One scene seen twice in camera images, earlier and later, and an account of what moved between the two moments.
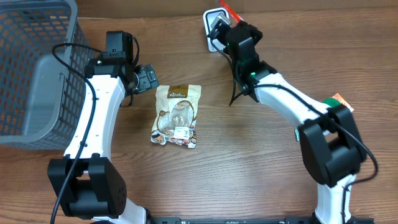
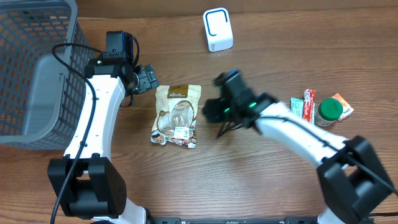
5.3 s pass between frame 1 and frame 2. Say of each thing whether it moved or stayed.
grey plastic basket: stayed
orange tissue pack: stayed
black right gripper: moved
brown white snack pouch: stayed
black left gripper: stayed
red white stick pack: moved
